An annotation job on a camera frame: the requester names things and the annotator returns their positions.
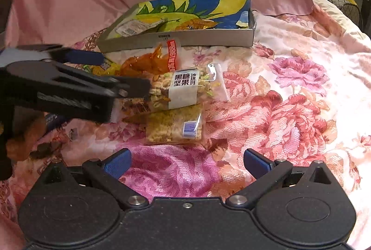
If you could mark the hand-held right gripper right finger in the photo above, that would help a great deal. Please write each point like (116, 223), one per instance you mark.
(256, 163)

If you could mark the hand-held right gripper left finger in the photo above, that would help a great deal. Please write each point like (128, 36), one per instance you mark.
(117, 163)

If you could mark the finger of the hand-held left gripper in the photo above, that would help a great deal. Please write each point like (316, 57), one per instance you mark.
(84, 58)
(134, 89)

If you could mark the yellow snack packet green edges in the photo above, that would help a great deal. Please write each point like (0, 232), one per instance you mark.
(108, 67)

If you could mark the dark blue sachet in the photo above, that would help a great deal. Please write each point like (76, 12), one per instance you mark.
(56, 122)

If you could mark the floral blanket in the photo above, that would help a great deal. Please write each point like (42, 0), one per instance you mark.
(289, 93)

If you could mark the clear orange snack packet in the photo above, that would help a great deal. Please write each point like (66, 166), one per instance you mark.
(145, 62)

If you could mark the nut bar packet white label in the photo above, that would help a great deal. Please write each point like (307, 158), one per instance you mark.
(182, 87)

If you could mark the blue yellow green bag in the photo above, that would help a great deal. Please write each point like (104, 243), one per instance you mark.
(185, 10)

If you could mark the white printed snack packet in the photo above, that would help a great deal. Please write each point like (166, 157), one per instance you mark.
(132, 28)

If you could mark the clear puffed rice bar packet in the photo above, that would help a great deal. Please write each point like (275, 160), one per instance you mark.
(171, 126)

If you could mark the grey cardboard box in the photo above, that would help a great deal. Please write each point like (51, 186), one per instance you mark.
(203, 38)

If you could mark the person's left hand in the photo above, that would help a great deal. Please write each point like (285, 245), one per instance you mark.
(27, 138)

